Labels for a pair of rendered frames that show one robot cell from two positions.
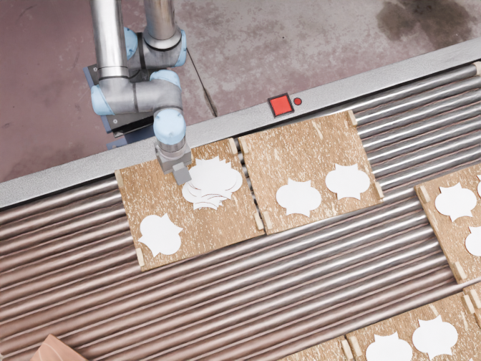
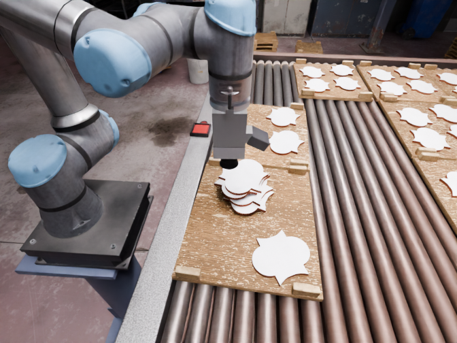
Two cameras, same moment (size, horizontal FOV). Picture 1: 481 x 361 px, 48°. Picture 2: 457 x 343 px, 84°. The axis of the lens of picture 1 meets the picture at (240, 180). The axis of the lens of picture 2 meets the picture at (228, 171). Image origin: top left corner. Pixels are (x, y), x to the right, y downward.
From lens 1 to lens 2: 128 cm
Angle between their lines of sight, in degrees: 38
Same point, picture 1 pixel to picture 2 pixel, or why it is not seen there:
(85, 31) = not seen: outside the picture
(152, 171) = (199, 235)
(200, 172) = (232, 182)
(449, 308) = (391, 107)
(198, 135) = (185, 186)
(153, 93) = (166, 10)
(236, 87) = not seen: hidden behind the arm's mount
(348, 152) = (260, 111)
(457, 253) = (351, 94)
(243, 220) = (291, 181)
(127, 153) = (158, 256)
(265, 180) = (259, 155)
